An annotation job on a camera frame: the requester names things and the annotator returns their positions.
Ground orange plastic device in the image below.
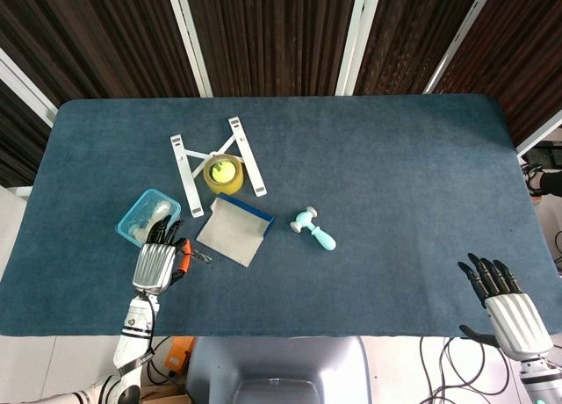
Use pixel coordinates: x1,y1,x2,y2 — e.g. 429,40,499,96
166,336,197,379

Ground white folding laptop stand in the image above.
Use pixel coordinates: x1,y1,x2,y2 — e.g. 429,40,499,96
169,117,269,219

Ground black floor cable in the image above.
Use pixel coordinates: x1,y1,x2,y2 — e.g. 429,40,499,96
438,337,513,404
419,335,460,404

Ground yellow-green tennis ball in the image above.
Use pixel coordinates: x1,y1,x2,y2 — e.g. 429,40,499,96
210,161,236,182

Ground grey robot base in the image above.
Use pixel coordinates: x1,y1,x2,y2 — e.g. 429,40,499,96
186,335,374,404

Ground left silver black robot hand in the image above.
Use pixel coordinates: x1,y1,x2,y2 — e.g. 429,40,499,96
132,219,194,296

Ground clear blue plastic container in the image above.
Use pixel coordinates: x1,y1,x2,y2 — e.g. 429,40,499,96
114,188,183,249

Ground yellow tape roll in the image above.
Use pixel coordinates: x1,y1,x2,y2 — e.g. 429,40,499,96
203,155,245,195

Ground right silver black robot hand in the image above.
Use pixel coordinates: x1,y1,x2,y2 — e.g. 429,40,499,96
457,252,554,362

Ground black device with straps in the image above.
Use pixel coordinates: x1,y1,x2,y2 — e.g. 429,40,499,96
521,141,562,199

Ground mint green toy hammer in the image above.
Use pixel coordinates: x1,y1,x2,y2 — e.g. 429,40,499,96
290,206,337,252

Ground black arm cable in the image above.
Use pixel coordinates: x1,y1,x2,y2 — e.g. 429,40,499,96
143,294,160,361

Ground blue table cloth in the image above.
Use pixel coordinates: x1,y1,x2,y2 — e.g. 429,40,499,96
0,94,555,338

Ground thin-framed eyeglasses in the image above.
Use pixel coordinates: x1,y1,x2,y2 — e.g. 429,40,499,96
192,245,215,267

